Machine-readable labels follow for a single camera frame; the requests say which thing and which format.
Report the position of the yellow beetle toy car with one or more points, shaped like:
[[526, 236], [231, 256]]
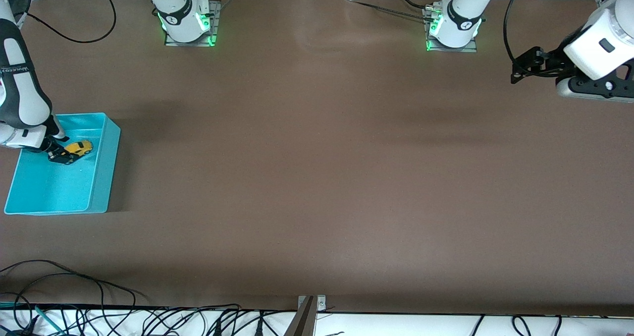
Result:
[[80, 147]]

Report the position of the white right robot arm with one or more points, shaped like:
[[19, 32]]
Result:
[[25, 93]]

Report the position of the turquoise plastic bin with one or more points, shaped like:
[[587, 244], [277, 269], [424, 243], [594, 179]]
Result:
[[54, 187]]

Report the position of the white ledge board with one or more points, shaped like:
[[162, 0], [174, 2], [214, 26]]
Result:
[[396, 327]]

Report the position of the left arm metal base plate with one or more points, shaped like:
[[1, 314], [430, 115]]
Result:
[[455, 49]]

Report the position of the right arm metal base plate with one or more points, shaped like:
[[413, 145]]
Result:
[[215, 16]]

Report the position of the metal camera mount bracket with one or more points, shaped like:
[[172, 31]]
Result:
[[303, 321]]

